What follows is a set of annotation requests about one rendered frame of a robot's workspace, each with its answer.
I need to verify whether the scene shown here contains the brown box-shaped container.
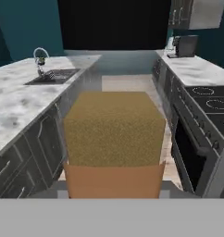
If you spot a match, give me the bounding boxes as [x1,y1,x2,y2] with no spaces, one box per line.
[63,91,167,199]

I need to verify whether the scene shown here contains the silver curved tap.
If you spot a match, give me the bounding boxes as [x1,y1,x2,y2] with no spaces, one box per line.
[32,46,51,78]

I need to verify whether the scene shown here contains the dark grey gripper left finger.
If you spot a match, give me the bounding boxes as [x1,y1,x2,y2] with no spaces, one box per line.
[32,181,68,199]

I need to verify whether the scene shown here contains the dark metal sink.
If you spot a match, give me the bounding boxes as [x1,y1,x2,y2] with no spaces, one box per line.
[24,68,81,86]

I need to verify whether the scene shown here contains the black hob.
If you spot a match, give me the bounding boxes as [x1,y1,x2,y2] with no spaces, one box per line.
[183,84,224,141]

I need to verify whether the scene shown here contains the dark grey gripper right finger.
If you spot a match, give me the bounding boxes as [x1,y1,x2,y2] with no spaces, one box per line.
[160,181,201,199]

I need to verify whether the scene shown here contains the black coffee machine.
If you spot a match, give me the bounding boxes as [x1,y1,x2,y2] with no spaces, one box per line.
[167,34,199,59]

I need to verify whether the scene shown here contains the grey wall cupboard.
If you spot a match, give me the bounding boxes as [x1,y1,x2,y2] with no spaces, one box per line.
[168,0,224,31]

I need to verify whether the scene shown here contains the grey oven with black door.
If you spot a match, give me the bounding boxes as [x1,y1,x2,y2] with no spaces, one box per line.
[170,77,224,199]

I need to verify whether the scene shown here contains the grey island cupboard run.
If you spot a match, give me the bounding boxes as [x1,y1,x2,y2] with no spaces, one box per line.
[0,64,103,199]

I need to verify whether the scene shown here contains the grey cupboard run beside oven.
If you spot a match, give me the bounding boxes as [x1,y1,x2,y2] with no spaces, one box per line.
[152,56,177,116]

